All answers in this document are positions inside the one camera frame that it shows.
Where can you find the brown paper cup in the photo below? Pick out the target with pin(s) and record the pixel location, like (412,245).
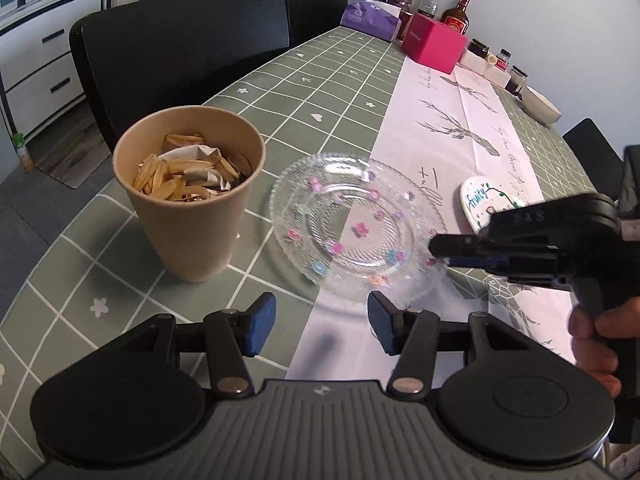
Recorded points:
(190,235)

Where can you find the dark glass jar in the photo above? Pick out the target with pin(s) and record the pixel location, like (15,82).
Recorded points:
(478,49)

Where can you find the pile of seed shells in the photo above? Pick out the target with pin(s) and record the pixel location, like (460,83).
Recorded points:
(160,182)

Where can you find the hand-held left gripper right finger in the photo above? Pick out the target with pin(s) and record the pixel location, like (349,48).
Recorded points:
(382,325)

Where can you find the person's right hand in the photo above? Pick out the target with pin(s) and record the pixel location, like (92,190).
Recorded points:
(595,355)

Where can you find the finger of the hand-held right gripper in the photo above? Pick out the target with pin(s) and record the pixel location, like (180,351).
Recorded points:
(475,261)
(460,244)

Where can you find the green and orange bottle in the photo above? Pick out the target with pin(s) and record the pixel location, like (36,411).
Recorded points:
(22,155)

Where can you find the pink box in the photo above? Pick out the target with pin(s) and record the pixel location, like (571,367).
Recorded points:
(435,42)

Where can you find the clear water bottle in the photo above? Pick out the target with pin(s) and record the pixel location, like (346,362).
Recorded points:
(429,5)

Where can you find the clear glass plate with flowers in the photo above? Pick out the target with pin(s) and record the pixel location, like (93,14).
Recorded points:
(350,200)

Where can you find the brown liquor bottle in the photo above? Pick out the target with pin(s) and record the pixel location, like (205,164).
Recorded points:
(456,20)

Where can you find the small white printed dish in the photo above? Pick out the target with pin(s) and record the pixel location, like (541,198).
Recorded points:
(480,195)

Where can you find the white ceramic bowl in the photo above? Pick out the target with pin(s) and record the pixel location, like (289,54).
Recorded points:
(540,107)

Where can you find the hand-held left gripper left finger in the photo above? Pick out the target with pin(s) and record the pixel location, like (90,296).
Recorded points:
(262,322)

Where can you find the white printed table runner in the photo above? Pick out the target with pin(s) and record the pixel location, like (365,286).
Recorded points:
(440,125)

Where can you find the red label jar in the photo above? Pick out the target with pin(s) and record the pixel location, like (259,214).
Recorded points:
(503,62)

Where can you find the white cabinet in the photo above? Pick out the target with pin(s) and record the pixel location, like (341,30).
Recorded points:
(45,60)

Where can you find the clear jar with dark contents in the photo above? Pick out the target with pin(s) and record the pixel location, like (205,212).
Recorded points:
(516,82)

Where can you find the purple tissue pack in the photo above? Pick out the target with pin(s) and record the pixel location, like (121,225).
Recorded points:
(367,17)

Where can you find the crumpled white paper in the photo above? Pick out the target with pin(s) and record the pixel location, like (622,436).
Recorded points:
(200,160)

